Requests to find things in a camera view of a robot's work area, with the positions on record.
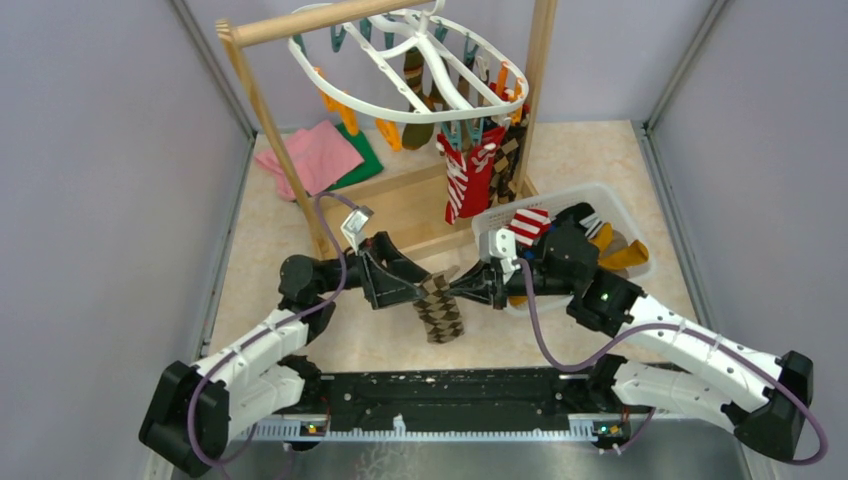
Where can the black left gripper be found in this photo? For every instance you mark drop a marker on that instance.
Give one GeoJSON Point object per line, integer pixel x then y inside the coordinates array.
{"type": "Point", "coordinates": [390, 284]}

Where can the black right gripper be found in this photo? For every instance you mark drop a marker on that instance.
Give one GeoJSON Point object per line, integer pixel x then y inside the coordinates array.
{"type": "Point", "coordinates": [482, 284]}

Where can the beige argyle sock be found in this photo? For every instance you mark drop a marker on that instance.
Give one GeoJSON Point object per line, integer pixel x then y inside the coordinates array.
{"type": "Point", "coordinates": [438, 309]}

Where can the red white striped sock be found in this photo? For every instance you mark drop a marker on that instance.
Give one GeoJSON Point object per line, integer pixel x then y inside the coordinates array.
{"type": "Point", "coordinates": [462, 200]}

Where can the teal clothes clip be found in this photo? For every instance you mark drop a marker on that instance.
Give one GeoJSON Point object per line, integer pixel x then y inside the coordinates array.
{"type": "Point", "coordinates": [472, 130]}
{"type": "Point", "coordinates": [452, 131]}

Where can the brown argyle sock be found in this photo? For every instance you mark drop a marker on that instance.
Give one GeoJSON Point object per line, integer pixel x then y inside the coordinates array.
{"type": "Point", "coordinates": [503, 187]}

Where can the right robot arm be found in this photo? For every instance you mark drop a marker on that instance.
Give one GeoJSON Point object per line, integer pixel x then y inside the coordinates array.
{"type": "Point", "coordinates": [762, 399]}

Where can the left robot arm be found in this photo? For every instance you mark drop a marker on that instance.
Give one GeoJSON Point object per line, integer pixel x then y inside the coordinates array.
{"type": "Point", "coordinates": [198, 409]}

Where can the wooden hanger rack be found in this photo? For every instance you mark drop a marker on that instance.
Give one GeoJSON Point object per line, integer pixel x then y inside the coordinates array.
{"type": "Point", "coordinates": [415, 200]}

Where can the orange clothes clip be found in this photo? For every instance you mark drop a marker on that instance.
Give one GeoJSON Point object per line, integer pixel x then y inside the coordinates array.
{"type": "Point", "coordinates": [502, 77]}

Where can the white round clip hanger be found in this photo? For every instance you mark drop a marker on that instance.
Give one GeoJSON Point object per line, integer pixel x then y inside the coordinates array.
{"type": "Point", "coordinates": [441, 71]}

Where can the green cloth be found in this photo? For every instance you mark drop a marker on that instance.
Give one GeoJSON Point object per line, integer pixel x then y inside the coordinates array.
{"type": "Point", "coordinates": [370, 166]}

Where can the black sock in basket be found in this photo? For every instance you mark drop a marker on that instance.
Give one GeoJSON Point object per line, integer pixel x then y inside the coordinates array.
{"type": "Point", "coordinates": [583, 216]}

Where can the pink cloth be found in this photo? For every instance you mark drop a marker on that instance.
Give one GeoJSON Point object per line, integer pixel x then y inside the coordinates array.
{"type": "Point", "coordinates": [321, 156]}

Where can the yellow sock in basket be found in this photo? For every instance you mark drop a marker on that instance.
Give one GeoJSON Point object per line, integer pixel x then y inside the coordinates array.
{"type": "Point", "coordinates": [616, 253]}

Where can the olive striped hanging sock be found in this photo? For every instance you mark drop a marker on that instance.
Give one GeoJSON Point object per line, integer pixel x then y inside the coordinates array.
{"type": "Point", "coordinates": [415, 136]}

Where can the white plastic laundry basket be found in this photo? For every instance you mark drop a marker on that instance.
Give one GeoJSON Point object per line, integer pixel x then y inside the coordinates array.
{"type": "Point", "coordinates": [608, 206]}

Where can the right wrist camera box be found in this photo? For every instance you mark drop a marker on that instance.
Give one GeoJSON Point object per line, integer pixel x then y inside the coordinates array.
{"type": "Point", "coordinates": [499, 246]}

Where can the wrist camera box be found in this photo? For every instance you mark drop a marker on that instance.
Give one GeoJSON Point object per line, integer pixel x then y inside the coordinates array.
{"type": "Point", "coordinates": [353, 228]}
{"type": "Point", "coordinates": [499, 246]}

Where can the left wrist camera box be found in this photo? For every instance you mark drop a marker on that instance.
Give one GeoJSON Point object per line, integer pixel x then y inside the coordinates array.
{"type": "Point", "coordinates": [353, 228]}

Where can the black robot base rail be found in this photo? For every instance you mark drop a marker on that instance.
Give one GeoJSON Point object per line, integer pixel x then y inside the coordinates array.
{"type": "Point", "coordinates": [465, 405]}

